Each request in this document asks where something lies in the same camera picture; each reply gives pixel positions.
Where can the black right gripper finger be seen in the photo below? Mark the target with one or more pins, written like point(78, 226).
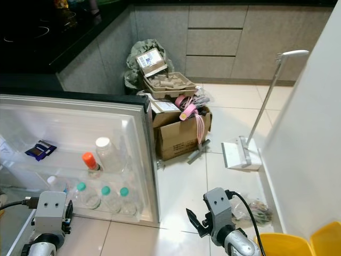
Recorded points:
point(194, 224)
point(205, 207)

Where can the grey steel fridge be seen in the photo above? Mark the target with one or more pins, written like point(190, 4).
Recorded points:
point(8, 224)

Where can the white lined fridge door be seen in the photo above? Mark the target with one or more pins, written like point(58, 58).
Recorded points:
point(85, 122)

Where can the green capped clear bottle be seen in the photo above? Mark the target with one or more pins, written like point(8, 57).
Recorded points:
point(128, 202)
point(109, 200)
point(85, 196)

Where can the white capped water bottle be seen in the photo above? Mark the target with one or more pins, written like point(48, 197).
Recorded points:
point(56, 184)

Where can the clear bag of rubbish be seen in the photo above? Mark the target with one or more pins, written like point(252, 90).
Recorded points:
point(253, 210)

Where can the orange capped sauce bottle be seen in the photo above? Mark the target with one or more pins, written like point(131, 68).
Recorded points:
point(90, 161)

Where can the white floor sweeper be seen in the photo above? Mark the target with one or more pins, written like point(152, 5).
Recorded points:
point(240, 154)

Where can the large cardboard box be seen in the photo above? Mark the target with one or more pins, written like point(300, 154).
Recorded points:
point(178, 141)

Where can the dark blue packet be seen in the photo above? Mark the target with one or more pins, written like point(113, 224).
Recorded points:
point(41, 150)

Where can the clear jar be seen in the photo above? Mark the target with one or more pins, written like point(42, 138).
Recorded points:
point(109, 153)

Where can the yellow cartoon bin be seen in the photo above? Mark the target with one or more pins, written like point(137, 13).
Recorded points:
point(287, 245)

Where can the pink plastic items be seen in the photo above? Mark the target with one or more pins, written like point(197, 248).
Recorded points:
point(189, 109)

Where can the brown egg carton tray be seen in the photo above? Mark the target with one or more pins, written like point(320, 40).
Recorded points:
point(170, 85)

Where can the open printed carton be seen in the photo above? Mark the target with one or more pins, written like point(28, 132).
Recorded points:
point(151, 60)

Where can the grey green rubbish bag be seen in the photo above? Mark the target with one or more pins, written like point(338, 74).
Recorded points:
point(131, 66)

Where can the grey kitchen cabinets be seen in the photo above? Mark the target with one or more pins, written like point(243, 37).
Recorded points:
point(245, 37)

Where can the black kitchen countertop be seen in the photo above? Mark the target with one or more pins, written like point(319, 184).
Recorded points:
point(42, 32)

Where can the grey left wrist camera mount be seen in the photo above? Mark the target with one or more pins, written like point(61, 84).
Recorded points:
point(50, 210)

